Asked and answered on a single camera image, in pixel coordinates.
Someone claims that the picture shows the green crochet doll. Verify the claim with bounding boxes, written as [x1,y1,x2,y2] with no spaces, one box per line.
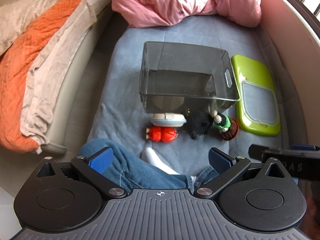
[211,110,239,141]

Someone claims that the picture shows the lime green box lid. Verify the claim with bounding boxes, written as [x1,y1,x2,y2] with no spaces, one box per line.
[231,54,281,137]

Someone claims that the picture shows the black plush toy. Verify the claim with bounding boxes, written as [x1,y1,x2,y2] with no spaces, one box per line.
[181,111,214,140]

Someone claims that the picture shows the red plush doll keychain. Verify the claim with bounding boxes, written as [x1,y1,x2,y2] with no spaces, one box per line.
[146,126,178,143]

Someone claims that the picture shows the round white blue container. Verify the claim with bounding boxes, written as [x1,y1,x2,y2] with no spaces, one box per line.
[151,113,187,127]

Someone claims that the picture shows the smoky transparent storage box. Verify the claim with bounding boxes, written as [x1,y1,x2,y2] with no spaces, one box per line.
[139,41,240,113]

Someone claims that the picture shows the right leg blue jeans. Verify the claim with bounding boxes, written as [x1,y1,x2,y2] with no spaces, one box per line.
[193,166,220,190]

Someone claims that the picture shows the leg blue jeans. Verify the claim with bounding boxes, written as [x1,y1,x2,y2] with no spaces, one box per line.
[193,166,220,190]
[79,138,194,192]

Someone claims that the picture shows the left leg blue jeans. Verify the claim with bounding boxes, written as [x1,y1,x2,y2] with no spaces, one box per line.
[79,138,194,192]

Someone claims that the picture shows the grey blue bed sheet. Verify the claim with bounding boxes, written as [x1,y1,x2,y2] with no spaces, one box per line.
[89,16,281,175]

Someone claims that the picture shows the white sock foot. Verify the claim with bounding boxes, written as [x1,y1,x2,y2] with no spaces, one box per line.
[141,147,179,175]

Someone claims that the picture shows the orange and beige blanket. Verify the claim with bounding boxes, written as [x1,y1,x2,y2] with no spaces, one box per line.
[1,0,97,153]

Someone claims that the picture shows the pink duvet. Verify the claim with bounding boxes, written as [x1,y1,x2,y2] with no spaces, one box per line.
[112,0,261,28]

